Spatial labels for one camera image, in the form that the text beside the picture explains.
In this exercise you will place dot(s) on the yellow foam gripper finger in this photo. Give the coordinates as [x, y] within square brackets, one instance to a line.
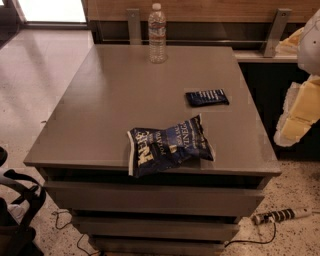
[301, 110]
[290, 44]

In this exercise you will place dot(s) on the clear plastic water bottle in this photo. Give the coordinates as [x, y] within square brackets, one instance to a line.
[157, 34]

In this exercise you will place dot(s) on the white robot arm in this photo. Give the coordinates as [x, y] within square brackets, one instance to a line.
[308, 54]

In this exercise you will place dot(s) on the small dark blue snack packet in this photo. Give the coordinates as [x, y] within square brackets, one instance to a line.
[207, 98]

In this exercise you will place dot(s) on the white power strip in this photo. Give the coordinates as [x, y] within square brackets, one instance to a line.
[281, 215]

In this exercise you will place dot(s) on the grey drawer cabinet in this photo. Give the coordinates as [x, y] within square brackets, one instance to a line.
[82, 152]

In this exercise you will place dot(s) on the blue potato chips bag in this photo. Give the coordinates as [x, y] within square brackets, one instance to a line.
[153, 150]

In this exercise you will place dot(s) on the black chair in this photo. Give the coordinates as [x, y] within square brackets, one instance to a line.
[16, 234]

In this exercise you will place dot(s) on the right metal bracket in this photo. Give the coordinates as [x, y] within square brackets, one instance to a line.
[275, 32]

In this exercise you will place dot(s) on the metal bracket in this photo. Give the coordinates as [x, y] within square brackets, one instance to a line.
[134, 26]
[275, 32]

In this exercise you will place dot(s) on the wooden wall bench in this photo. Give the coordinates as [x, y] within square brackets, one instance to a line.
[240, 24]

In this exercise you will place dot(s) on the left metal bracket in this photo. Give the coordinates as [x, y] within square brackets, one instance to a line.
[134, 26]

